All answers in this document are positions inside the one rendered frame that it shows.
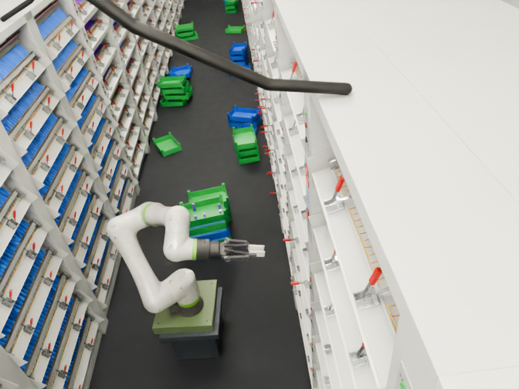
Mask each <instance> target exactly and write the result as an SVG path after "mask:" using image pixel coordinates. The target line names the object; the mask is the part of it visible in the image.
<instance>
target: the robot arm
mask: <svg viewBox="0 0 519 389"><path fill-rule="evenodd" d="M190 221H191V215H190V213H189V211H188V210H187V209H186V208H184V207H182V206H174V207H167V206H164V205H162V204H160V203H155V202H150V201H149V202H145V203H143V204H142V205H139V206H138V207H136V208H135V209H133V210H131V211H129V212H127V213H124V214H122V215H119V216H117V217H115V218H112V219H111V220H110V221H109V222H108V224H107V234H108V236H109V237H110V239H111V241H112V242H113V243H114V245H115V246H116V247H117V249H118V251H119V253H120V254H121V256H122V257H123V259H124V261H125V263H126V264H127V267H128V268H129V270H130V272H131V275H132V276H133V279H134V281H135V283H136V286H137V289H138V292H139V293H140V296H141V300H142V303H143V305H144V308H145V309H146V310H147V311H148V312H150V313H160V312H161V311H163V310H165V309H167V310H170V314H171V315H175V314H176V313H177V312H178V313H179V314H180V315H181V316H185V317H190V316H195V315H197V314H198V313H200V312H201V311H202V309H203V306H204V302H203V299H202V297H201V296H200V295H199V291H198V284H197V282H196V278H195V274H194V272H193V271H192V270H190V269H179V270H177V271H176V272H174V273H172V274H171V275H170V276H169V277H168V278H167V279H166V280H164V281H163V282H160V281H159V280H158V278H157V276H156V275H155V274H154V272H153V270H152V268H151V267H150V265H149V263H148V261H147V259H146V257H145V255H144V253H143V251H142V249H141V246H140V244H139V242H138V240H137V233H138V232H139V231H140V230H141V229H143V228H147V227H148V226H153V227H158V226H165V243H164V248H163V251H164V254H165V256H166V258H167V259H169V260H171V261H172V262H180V261H184V260H209V257H210V258H211V259H218V258H219V257H220V258H223V259H225V261H226V263H228V262H241V261H248V259H249V257H257V256H260V257H264V256H265V251H264V245H254V244H249V243H248V242H247V241H246V240H238V239H230V238H226V239H225V241H224V242H219V241H211V242H209V239H208V238H190V237H189V228H190ZM240 249H248V250H249V252H242V251H236V250H240Z"/></svg>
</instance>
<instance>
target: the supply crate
mask: <svg viewBox="0 0 519 389"><path fill-rule="evenodd" d="M192 203H195V209H196V211H193V207H192ZM218 204H220V205H221V209H222V214H221V215H220V214H219V208H218ZM180 206H182V207H184V208H186V209H187V210H188V211H189V213H190V215H191V221H190V228H191V227H195V226H199V225H205V224H208V223H213V222H219V221H222V220H226V219H228V218H227V214H226V209H225V205H224V202H223V199H222V193H221V194H219V197H215V198H209V199H205V200H201V201H194V202H191V203H187V204H183V203H182V202H180ZM203 213H205V214H206V218H204V217H203ZM194 215H197V219H196V220H195V217H194Z"/></svg>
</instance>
